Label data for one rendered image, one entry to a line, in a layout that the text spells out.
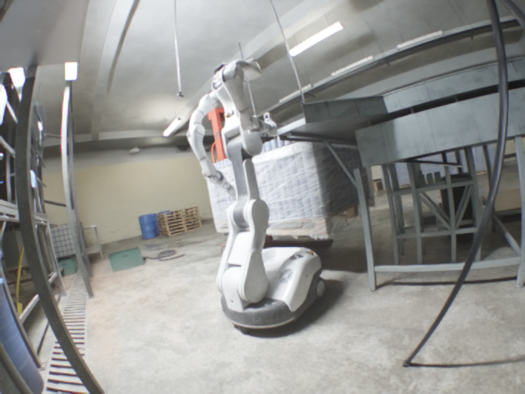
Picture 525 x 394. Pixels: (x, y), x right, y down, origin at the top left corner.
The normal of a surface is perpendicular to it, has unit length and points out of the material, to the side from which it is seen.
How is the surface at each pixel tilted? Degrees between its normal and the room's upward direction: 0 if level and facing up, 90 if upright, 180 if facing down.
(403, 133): 90
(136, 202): 90
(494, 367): 0
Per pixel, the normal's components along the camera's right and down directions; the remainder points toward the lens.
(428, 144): -0.71, 0.15
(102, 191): 0.67, -0.13
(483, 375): -0.20, -0.98
